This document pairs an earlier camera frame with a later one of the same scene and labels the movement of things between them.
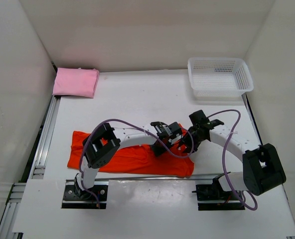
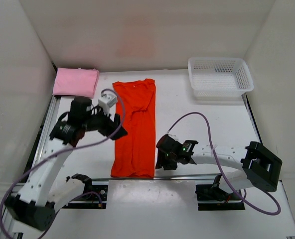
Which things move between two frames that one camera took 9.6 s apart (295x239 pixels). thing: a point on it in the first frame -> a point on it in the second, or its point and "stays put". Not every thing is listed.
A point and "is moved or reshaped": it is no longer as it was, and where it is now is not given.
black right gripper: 186,140 -> 161,162
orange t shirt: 139,159 is moved or reshaped
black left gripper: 159,152 -> 110,126
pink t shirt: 75,81 stays put
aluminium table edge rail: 74,181 stays put
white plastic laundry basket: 219,78 stays put
